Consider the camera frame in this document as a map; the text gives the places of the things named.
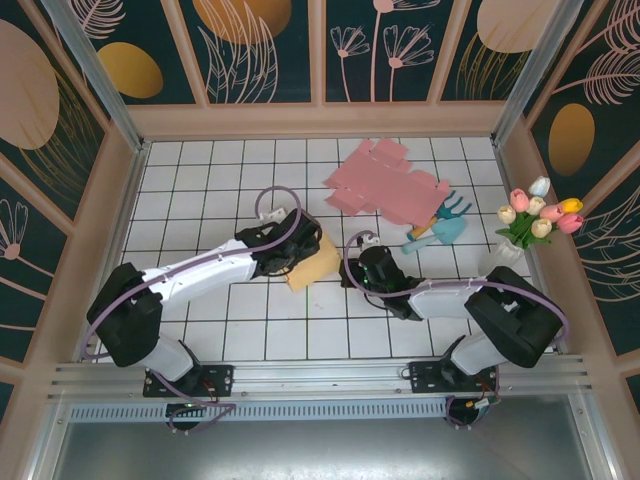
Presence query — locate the yellow paper box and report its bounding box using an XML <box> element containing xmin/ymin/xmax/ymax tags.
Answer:
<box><xmin>286</xmin><ymin>214</ymin><xmax>342</xmax><ymax>294</ymax></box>

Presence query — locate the pink paper box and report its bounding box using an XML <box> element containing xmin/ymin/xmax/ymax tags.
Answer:
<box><xmin>322</xmin><ymin>138</ymin><xmax>451</xmax><ymax>227</ymax></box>

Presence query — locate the blue toy shovel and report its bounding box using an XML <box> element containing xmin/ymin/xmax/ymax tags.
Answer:
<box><xmin>402</xmin><ymin>218</ymin><xmax>467</xmax><ymax>256</ymax></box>

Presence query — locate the teal toy rake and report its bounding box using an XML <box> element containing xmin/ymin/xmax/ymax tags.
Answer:
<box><xmin>407</xmin><ymin>189</ymin><xmax>472</xmax><ymax>240</ymax></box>

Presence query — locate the white ribbed vase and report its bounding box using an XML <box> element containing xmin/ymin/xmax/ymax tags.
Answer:
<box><xmin>487</xmin><ymin>238</ymin><xmax>526</xmax><ymax>274</ymax></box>

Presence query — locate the artificial tulip bouquet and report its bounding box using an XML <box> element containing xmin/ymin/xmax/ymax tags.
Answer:
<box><xmin>495</xmin><ymin>175</ymin><xmax>585</xmax><ymax>250</ymax></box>

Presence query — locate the black round controller unit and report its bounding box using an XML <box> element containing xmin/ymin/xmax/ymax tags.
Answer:
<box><xmin>444</xmin><ymin>396</ymin><xmax>495</xmax><ymax>430</ymax></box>
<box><xmin>166</xmin><ymin>399</ymin><xmax>217</xmax><ymax>435</ymax></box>

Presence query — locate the grey metal sheet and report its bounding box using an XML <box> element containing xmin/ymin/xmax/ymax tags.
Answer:
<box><xmin>29</xmin><ymin>419</ymin><xmax>616</xmax><ymax>480</ymax></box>

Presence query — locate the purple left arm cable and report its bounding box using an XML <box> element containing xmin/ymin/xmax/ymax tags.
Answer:
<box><xmin>82</xmin><ymin>187</ymin><xmax>306</xmax><ymax>435</ymax></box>

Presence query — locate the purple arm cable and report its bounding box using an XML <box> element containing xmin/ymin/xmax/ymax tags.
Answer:
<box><xmin>82</xmin><ymin>187</ymin><xmax>306</xmax><ymax>435</ymax></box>
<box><xmin>344</xmin><ymin>229</ymin><xmax>574</xmax><ymax>431</ymax></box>

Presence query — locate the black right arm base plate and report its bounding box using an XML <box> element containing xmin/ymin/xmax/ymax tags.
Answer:
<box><xmin>408</xmin><ymin>360</ymin><xmax>501</xmax><ymax>396</ymax></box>

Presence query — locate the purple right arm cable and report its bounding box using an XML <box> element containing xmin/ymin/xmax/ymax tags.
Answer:
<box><xmin>344</xmin><ymin>229</ymin><xmax>574</xmax><ymax>431</ymax></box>

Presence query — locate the aluminium front rail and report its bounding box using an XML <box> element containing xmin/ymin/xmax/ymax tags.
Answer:
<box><xmin>47</xmin><ymin>353</ymin><xmax>592</xmax><ymax>401</ymax></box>

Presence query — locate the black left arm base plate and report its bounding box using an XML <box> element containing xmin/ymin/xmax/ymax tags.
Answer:
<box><xmin>143</xmin><ymin>363</ymin><xmax>235</xmax><ymax>399</ymax></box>

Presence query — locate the slotted grey cable duct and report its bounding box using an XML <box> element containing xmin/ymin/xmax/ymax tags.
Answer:
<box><xmin>66</xmin><ymin>402</ymin><xmax>451</xmax><ymax>422</ymax></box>

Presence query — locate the aluminium corner post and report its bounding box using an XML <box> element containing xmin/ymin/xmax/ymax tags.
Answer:
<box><xmin>488</xmin><ymin>0</ymin><xmax>587</xmax><ymax>147</ymax></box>
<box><xmin>39</xmin><ymin>0</ymin><xmax>152</xmax><ymax>154</ymax></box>

